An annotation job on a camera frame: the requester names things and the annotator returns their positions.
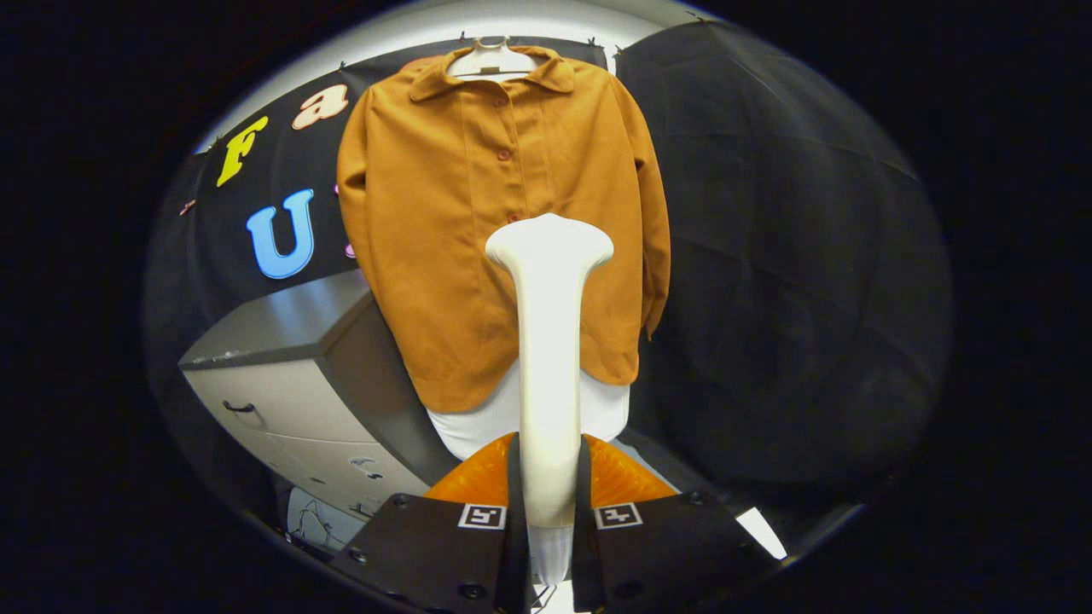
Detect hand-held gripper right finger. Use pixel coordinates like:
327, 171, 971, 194
570, 437, 786, 614

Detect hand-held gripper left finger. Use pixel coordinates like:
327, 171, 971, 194
328, 433, 531, 614

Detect orange button-up shirt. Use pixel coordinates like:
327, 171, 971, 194
335, 43, 672, 414

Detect grey drawer cabinet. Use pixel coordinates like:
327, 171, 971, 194
177, 271, 462, 521

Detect black backdrop cloth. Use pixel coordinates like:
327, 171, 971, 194
145, 19, 955, 530

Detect thin dark cables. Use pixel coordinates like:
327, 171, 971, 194
294, 499, 342, 547

